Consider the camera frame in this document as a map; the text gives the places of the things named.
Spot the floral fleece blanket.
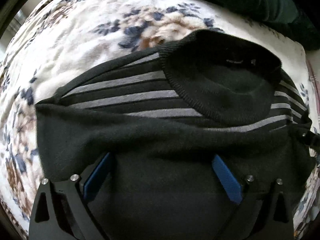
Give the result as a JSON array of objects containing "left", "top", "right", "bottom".
[{"left": 1, "top": 0, "right": 319, "bottom": 239}]

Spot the black grey striped sweater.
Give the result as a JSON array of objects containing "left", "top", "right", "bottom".
[{"left": 35, "top": 30, "right": 319, "bottom": 239}]

